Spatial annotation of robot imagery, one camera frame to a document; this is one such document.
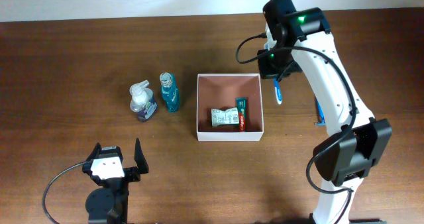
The blue razor handle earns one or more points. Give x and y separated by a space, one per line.
321 119

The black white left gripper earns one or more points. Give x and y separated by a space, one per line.
133 173

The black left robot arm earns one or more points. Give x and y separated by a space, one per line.
109 202

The teal mouthwash bottle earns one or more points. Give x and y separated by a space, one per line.
170 92

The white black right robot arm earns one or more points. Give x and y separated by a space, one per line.
302 41

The blue white capped toothbrush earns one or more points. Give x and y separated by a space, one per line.
277 90

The green white soap packet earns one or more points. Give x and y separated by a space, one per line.
224 117

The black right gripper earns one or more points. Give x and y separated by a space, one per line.
266 70

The pink cardboard box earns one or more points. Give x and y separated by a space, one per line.
219 91

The clear hand soap pump bottle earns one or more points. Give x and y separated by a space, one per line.
143 102

